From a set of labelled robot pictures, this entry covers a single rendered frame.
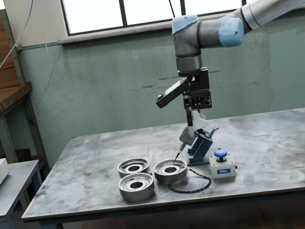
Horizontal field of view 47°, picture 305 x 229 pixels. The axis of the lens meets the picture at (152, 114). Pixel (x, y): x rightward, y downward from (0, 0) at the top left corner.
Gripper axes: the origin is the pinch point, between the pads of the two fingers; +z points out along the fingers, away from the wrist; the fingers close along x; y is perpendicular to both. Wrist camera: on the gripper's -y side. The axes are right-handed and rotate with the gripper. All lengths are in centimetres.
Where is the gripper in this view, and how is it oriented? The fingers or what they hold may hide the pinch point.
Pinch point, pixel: (190, 132)
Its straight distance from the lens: 109.3
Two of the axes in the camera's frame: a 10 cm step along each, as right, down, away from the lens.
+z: 1.5, 9.3, 3.2
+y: 9.9, -1.2, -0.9
